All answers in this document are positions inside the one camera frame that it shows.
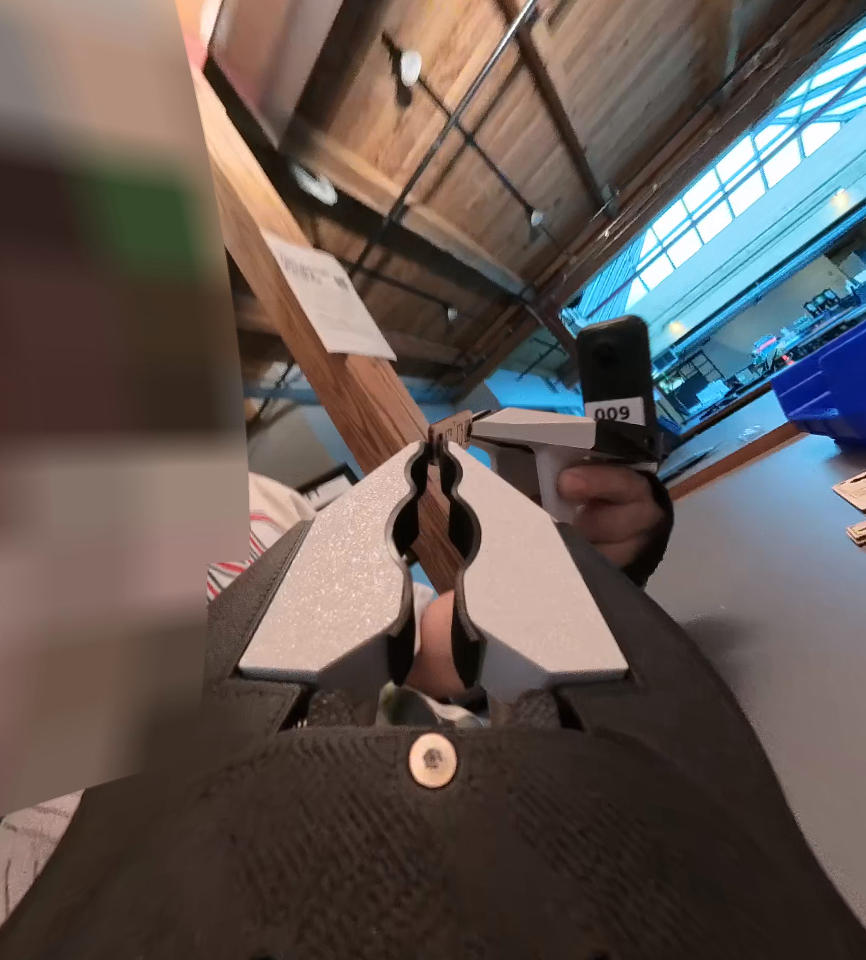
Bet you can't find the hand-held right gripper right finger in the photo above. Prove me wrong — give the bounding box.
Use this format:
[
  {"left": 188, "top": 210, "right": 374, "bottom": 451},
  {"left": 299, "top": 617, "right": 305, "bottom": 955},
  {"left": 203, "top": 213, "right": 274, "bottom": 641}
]
[{"left": 436, "top": 441, "right": 631, "bottom": 700}]

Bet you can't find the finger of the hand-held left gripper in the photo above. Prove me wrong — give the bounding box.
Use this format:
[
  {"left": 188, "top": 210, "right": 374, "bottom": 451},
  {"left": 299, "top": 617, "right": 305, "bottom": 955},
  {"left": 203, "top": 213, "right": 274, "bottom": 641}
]
[{"left": 469, "top": 407, "right": 599, "bottom": 456}]

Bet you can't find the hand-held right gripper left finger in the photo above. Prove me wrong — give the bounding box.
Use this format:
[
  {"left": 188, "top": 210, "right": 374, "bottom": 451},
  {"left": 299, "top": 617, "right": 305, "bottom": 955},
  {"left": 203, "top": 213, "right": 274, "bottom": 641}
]
[{"left": 236, "top": 440, "right": 427, "bottom": 689}]

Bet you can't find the tiny wooden puzzle piece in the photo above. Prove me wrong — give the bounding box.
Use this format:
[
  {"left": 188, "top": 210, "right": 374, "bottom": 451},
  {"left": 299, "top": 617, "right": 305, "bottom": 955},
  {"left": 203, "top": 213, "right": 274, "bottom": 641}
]
[{"left": 428, "top": 410, "right": 474, "bottom": 453}]

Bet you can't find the person's left hand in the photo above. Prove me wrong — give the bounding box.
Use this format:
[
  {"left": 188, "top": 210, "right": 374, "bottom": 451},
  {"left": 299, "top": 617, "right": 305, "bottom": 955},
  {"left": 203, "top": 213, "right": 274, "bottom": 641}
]
[{"left": 556, "top": 463, "right": 668, "bottom": 569}]

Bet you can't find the blue plastic bin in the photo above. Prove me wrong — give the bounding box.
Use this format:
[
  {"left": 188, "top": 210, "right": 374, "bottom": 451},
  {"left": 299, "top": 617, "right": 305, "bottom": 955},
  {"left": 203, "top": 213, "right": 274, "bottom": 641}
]
[{"left": 769, "top": 291, "right": 866, "bottom": 453}]

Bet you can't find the white paper notice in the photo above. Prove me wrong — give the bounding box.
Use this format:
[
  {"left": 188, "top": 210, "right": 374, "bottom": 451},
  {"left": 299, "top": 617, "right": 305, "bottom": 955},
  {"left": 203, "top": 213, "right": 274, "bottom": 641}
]
[{"left": 260, "top": 228, "right": 398, "bottom": 358}]

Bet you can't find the black picture frame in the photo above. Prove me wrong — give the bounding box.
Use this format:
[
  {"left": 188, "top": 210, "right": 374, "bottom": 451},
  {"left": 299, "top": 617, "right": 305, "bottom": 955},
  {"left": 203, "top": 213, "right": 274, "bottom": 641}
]
[{"left": 296, "top": 462, "right": 364, "bottom": 513}]

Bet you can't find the wooden post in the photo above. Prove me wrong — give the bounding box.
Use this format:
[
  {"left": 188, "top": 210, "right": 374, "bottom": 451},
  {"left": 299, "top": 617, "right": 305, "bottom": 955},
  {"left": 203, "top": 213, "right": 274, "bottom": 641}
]
[{"left": 191, "top": 67, "right": 473, "bottom": 595}]

